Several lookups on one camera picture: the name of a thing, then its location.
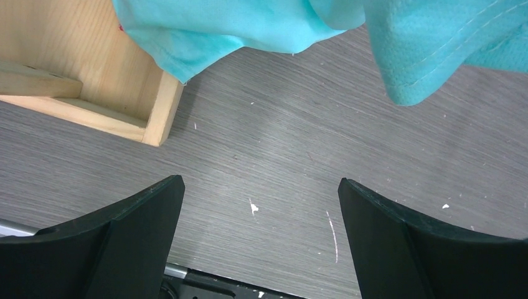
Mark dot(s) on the wooden clothes rack frame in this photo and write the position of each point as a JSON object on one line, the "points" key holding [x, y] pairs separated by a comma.
{"points": [[73, 61]]}

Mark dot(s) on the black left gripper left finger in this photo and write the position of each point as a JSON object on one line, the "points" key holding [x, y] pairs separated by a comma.
{"points": [[118, 251]]}

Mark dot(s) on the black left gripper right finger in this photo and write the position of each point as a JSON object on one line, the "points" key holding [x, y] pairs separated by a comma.
{"points": [[399, 252]]}

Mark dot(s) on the teal cloth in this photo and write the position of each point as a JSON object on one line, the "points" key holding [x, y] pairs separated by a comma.
{"points": [[417, 45]]}

